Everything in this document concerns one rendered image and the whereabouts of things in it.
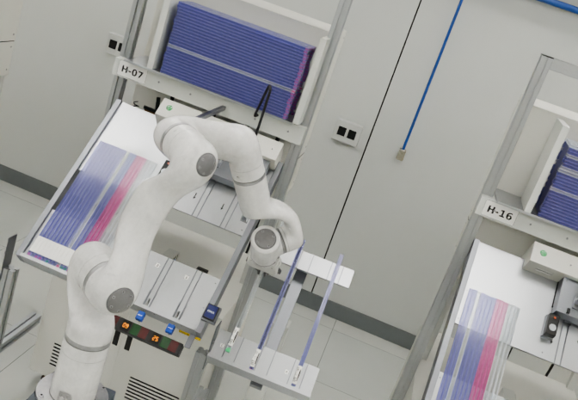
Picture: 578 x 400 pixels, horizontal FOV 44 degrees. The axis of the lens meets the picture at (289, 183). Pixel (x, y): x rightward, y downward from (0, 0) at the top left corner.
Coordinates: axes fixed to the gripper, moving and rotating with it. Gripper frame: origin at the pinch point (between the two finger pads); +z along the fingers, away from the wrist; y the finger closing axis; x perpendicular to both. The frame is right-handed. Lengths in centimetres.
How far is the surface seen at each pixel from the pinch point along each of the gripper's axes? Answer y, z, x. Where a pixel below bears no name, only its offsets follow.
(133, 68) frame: 76, 13, -58
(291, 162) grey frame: 8, 23, -49
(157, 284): 32.9, 17.7, 13.4
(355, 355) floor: -51, 184, -24
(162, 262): 34.7, 18.5, 5.7
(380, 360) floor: -65, 189, -28
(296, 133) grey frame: 9, 12, -56
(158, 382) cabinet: 27, 70, 39
